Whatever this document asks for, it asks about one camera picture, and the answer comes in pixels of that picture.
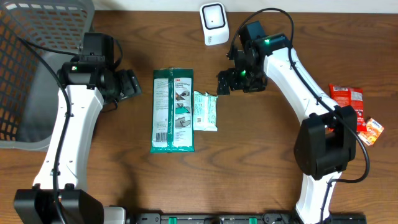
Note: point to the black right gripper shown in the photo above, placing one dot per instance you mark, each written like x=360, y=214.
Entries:
x=235, y=84

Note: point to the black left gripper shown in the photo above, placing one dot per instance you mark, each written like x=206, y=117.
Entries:
x=130, y=83

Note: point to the light green wipes pack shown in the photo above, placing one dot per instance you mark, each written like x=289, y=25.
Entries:
x=204, y=112

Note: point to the green and white package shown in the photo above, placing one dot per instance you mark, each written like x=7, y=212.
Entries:
x=172, y=114

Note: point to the red snack bag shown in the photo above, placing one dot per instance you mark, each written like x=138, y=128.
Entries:
x=345, y=96

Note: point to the orange and white snack packet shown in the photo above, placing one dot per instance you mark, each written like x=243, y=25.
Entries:
x=372, y=133

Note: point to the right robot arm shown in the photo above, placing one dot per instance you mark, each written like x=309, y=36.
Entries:
x=324, y=144

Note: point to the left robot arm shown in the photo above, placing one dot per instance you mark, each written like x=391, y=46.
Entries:
x=59, y=192

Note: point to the white barcode scanner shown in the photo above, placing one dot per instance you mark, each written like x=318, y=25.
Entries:
x=214, y=23

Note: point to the grey plastic mesh basket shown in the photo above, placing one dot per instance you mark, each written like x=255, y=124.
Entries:
x=36, y=37

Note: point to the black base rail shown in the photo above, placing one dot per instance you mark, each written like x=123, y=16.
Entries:
x=267, y=218

